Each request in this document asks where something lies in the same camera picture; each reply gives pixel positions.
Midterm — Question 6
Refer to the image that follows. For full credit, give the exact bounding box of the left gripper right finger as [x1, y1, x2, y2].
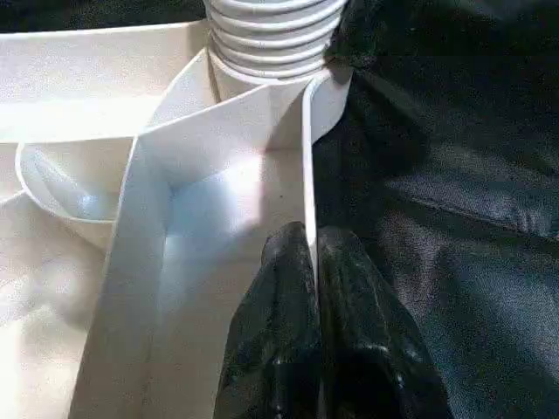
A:
[318, 227, 451, 419]

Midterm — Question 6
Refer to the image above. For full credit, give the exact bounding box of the black mat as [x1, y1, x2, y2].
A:
[0, 0, 559, 419]

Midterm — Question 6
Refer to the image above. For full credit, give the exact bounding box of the white plastic table top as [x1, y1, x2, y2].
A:
[0, 19, 355, 419]

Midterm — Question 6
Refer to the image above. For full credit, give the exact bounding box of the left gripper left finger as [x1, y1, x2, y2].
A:
[213, 222, 322, 419]

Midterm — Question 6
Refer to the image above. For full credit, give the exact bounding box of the white plastic table leg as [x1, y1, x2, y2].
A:
[203, 0, 350, 81]

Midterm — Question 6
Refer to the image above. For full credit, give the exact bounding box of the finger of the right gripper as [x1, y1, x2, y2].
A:
[325, 0, 422, 93]

